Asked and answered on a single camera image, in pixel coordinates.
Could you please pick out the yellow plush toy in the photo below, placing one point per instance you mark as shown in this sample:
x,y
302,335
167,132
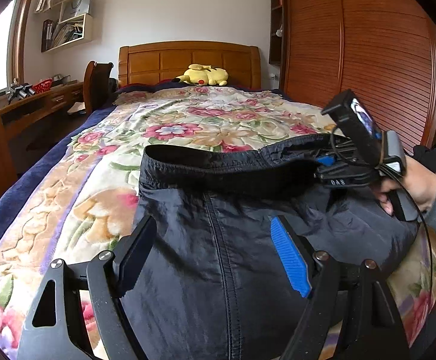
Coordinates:
x,y
203,75

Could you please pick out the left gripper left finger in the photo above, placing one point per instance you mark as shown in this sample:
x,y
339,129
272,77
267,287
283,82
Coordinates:
x,y
55,325

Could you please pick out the person right hand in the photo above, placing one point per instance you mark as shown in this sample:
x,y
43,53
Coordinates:
x,y
418,181

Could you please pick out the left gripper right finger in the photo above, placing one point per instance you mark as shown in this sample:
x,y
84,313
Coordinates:
x,y
371,326

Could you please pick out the red basket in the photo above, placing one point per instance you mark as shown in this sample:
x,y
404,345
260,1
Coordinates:
x,y
43,86

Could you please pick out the black jacket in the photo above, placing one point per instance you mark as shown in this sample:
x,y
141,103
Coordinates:
x,y
213,285

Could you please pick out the wooden wardrobe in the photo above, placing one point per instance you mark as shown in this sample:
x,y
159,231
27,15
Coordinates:
x,y
383,50

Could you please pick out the white wall shelf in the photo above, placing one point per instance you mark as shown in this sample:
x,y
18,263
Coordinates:
x,y
70,22

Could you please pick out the floral bed blanket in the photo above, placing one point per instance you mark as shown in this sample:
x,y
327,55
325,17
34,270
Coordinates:
x,y
86,201

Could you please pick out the wooden desk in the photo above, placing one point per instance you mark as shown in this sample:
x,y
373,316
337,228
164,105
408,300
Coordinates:
x,y
28,127

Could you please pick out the navy bed sheet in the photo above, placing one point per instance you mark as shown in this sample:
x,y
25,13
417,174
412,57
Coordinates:
x,y
13,200

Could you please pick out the black binoculars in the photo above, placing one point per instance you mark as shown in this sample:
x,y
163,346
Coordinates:
x,y
18,92

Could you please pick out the wooden headboard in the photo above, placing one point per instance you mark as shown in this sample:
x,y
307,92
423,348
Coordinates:
x,y
152,63

